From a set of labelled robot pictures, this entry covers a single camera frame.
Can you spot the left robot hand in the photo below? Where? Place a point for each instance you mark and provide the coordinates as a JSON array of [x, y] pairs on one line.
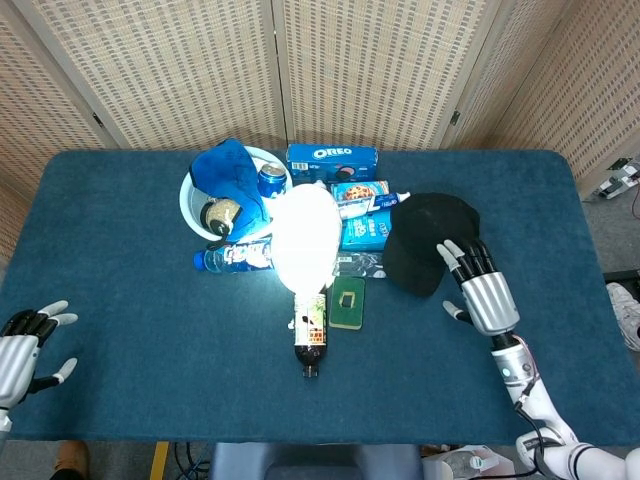
[[15, 357]]

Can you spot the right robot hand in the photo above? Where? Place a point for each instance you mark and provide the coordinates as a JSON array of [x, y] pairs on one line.
[[487, 302]]

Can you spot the black baseball cap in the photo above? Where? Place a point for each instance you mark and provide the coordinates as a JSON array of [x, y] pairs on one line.
[[425, 235]]

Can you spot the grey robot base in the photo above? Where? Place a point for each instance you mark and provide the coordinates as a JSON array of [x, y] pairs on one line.
[[310, 462]]

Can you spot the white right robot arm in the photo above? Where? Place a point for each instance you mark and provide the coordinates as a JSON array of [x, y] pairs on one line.
[[530, 390]]

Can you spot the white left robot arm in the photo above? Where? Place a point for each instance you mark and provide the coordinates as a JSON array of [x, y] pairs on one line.
[[4, 420]]

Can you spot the clear plastic bag with label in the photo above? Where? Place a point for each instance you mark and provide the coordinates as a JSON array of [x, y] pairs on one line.
[[470, 462]]

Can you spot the brown tea bottle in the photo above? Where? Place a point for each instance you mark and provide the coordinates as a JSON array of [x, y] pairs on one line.
[[310, 350]]

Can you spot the blue-capped blue-label drink bottle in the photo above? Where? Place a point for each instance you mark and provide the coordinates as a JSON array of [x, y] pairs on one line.
[[225, 260]]

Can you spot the brown shoe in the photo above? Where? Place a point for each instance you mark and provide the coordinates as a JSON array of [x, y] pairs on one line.
[[72, 457]]

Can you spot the black flat stand base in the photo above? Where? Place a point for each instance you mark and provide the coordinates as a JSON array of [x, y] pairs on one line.
[[622, 276]]

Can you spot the white sneaker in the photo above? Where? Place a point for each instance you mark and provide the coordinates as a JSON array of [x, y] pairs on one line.
[[625, 310]]

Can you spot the blue felt tablecloth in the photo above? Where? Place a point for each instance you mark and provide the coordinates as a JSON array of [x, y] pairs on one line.
[[150, 325]]

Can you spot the light blue tissue pack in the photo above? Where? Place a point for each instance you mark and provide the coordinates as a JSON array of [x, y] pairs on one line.
[[365, 230]]

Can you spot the small green box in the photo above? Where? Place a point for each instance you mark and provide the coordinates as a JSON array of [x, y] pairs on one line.
[[345, 317]]

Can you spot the white and blue toothpaste tube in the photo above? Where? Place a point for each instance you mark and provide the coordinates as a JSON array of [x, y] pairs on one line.
[[380, 202]]

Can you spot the light blue cookie box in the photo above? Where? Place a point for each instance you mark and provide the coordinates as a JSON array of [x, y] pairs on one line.
[[357, 191]]

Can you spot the power strip with plugs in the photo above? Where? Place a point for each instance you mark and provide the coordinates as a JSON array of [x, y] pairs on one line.
[[620, 180]]

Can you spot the blue Oreo box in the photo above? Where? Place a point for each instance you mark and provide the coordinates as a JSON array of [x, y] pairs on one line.
[[325, 152]]

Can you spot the white plastic basin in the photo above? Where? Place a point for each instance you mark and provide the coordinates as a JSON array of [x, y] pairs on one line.
[[187, 210]]

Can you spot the blue soda can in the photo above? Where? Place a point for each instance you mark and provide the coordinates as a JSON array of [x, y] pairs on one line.
[[272, 182]]

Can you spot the blue cloth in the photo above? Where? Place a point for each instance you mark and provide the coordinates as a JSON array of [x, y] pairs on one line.
[[220, 170]]

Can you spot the woven folding screen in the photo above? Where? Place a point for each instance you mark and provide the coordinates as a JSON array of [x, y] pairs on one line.
[[175, 65]]

